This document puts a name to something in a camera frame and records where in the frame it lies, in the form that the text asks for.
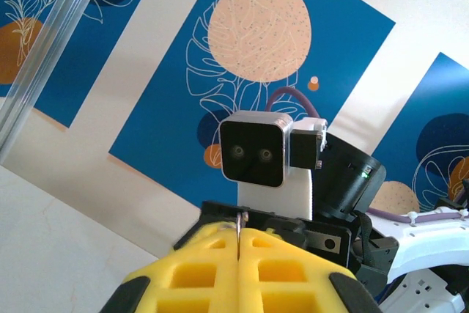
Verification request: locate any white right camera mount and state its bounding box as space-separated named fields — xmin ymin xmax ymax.
xmin=237 ymin=166 xmax=314 ymax=219

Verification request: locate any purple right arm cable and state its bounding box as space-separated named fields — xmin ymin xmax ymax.
xmin=266 ymin=86 xmax=469 ymax=224

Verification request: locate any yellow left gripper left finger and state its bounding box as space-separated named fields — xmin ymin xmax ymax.
xmin=97 ymin=221 xmax=240 ymax=313

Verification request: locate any aluminium frame post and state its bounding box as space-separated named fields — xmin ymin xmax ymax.
xmin=0 ymin=0 xmax=109 ymax=166

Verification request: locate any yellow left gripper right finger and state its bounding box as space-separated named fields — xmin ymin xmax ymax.
xmin=237 ymin=227 xmax=384 ymax=313

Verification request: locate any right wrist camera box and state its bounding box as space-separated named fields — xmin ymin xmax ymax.
xmin=218 ymin=110 xmax=295 ymax=190

